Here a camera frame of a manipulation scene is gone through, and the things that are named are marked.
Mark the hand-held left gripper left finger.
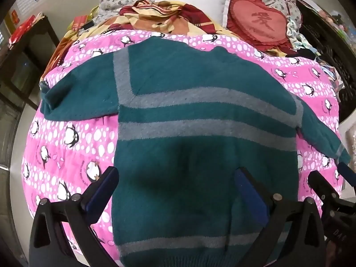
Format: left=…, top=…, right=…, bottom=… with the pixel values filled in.
left=28, top=166, right=120, bottom=267

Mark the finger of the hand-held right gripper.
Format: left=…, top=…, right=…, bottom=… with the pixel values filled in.
left=309, top=170, right=341, bottom=202
left=337, top=162, right=356, bottom=192

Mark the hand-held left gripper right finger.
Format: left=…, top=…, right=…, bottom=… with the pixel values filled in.
left=234, top=167, right=326, bottom=267

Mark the teal grey-striped sweater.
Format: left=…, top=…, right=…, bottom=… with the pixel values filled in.
left=40, top=37, right=351, bottom=267

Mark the pile of mixed clothes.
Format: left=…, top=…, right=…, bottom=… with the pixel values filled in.
left=286, top=17, right=345, bottom=89

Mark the pink penguin print blanket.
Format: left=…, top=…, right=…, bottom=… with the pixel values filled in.
left=22, top=29, right=341, bottom=259

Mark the dark carved side cabinet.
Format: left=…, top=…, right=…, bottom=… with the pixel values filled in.
left=295, top=0, right=356, bottom=123

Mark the dark wooden cabinet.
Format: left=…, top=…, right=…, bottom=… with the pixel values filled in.
left=0, top=15, right=60, bottom=112

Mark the red packet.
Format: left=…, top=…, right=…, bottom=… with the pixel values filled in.
left=73, top=15, right=96, bottom=31

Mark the red heart-shaped cushion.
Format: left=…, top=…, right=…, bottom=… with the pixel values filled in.
left=227, top=0, right=292, bottom=53

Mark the red box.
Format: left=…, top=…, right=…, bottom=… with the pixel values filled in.
left=8, top=15, right=36, bottom=48

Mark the red yellow plaid blanket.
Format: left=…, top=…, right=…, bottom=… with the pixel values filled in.
left=40, top=0, right=287, bottom=89

